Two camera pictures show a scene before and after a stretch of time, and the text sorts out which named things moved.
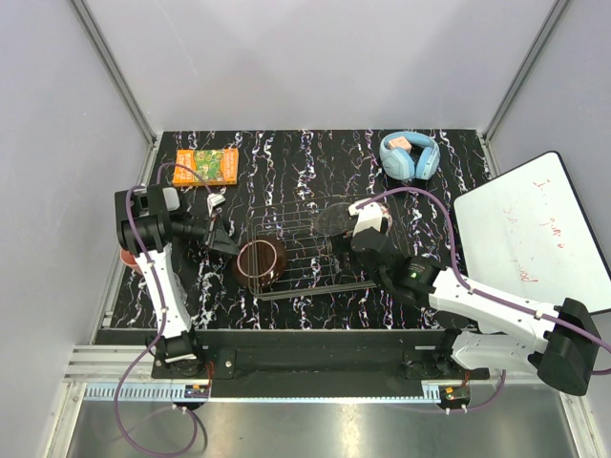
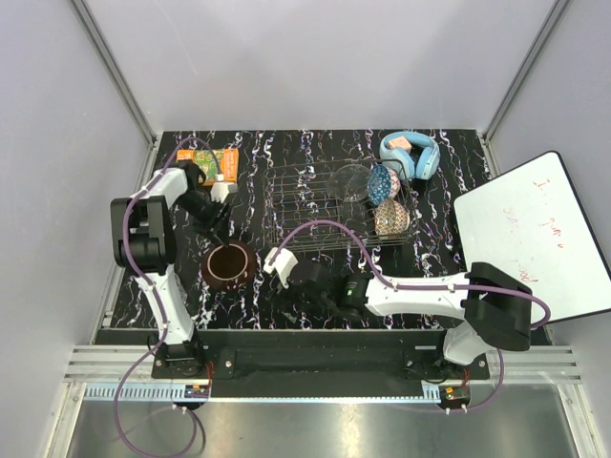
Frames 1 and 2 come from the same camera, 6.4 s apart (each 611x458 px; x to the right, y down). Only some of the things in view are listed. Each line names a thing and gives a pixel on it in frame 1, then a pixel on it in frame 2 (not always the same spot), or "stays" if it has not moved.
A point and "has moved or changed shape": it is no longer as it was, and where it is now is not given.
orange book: x=217 y=166 stays
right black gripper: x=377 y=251 -> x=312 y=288
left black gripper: x=219 y=239 -> x=219 y=226
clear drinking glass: x=180 y=290 stays
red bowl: x=260 y=263 has moved or changed shape
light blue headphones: x=399 y=164 stays
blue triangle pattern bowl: x=387 y=218 -> x=379 y=183
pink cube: x=400 y=142 stays
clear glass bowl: x=334 y=218 -> x=349 y=182
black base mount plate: x=306 y=355 stays
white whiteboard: x=525 y=234 stays
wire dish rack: x=289 y=245 has moved or changed shape
